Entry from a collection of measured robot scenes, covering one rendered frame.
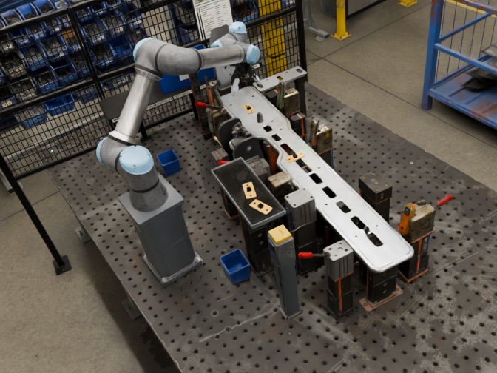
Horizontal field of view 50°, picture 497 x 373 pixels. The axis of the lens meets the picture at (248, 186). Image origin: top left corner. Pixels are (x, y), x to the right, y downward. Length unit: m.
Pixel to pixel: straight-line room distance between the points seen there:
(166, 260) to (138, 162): 0.49
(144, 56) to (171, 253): 0.81
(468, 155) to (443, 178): 1.28
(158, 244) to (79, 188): 0.93
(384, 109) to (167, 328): 2.75
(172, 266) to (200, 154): 0.85
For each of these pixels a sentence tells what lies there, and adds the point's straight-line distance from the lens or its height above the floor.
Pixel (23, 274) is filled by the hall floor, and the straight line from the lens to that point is 3.78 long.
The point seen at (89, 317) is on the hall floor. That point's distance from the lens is 3.35.
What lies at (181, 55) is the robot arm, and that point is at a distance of 2.06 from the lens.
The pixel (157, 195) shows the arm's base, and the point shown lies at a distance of 2.12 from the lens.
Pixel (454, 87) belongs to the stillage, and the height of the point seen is 0.16.
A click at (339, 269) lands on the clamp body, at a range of 1.95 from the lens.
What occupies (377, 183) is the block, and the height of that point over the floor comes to 1.03.
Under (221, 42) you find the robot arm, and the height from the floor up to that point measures 1.44.
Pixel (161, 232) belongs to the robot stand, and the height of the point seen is 0.99.
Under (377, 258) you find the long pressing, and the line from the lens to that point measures 1.98.
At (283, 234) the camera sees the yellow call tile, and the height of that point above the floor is 1.16.
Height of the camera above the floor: 2.53
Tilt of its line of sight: 42 degrees down
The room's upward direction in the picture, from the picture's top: 11 degrees counter-clockwise
